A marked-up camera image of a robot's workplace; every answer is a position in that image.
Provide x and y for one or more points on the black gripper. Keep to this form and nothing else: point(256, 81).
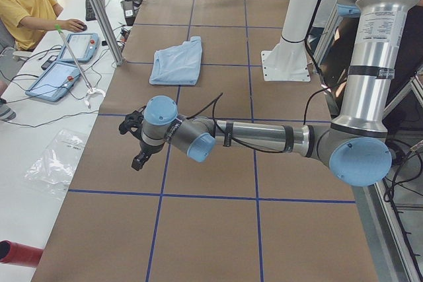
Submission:
point(147, 148)

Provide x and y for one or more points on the light blue button shirt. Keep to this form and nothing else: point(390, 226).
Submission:
point(178, 65)

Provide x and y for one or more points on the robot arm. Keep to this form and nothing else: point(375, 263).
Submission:
point(352, 146)

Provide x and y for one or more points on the reacher grabber stick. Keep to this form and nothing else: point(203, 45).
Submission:
point(91, 90)

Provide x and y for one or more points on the clear plastic bag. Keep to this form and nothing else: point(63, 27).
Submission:
point(52, 173)

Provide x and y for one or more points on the lower teach pendant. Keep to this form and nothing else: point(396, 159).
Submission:
point(55, 82)

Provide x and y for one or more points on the teach pendant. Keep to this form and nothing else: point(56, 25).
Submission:
point(55, 82)
point(83, 45)

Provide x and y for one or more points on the upper teach pendant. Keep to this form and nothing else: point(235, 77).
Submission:
point(83, 45)

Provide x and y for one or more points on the small black device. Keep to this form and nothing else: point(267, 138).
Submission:
point(48, 62)

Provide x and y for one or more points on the red tube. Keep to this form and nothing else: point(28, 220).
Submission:
point(14, 253)

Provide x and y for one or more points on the person in yellow shirt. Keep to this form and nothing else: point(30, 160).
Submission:
point(28, 21)

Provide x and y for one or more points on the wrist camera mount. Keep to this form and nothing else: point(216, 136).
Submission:
point(132, 124)

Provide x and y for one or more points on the aluminium frame post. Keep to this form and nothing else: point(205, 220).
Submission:
point(107, 31)

